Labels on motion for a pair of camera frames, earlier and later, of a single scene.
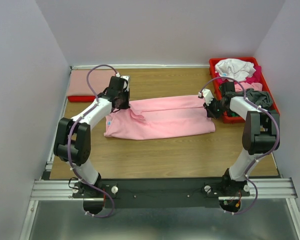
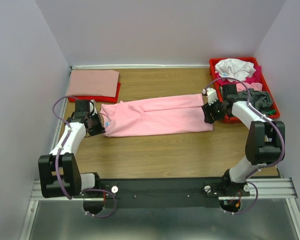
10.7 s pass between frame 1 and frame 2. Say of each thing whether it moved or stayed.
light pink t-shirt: moved
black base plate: stayed
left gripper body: moved
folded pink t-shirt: stayed
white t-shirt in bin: stayed
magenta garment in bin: stayed
